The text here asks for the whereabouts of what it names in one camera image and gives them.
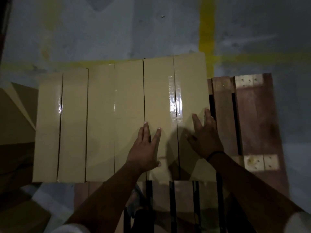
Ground person's dark trousers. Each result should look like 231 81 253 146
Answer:
131 207 156 233

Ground open-flap cardboard box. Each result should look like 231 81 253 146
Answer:
0 81 40 186

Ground person's right hand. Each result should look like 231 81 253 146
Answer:
185 108 225 160

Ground brown wooden pallet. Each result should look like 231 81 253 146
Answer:
74 73 290 233

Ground dark upright post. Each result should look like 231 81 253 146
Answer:
0 0 13 61

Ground person's right white sleeve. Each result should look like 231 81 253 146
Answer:
284 211 311 233

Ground taped tan cardboard box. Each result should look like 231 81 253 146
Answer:
32 68 89 183
85 60 147 182
143 52 217 181

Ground person's right forearm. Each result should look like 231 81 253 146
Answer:
208 151 305 233

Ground plain brown cardboard box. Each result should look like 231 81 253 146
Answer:
0 188 52 233

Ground person's left forearm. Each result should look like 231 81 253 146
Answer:
64 162 148 233

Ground person's left hand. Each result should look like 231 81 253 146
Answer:
126 121 162 174

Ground person's grey shoe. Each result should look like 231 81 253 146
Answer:
126 189 147 218

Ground person's left white sleeve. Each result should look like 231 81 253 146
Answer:
52 223 91 233

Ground black wristband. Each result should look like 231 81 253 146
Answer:
206 150 225 163

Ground person's white sleeve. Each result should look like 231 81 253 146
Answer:
52 223 91 233
284 211 311 233

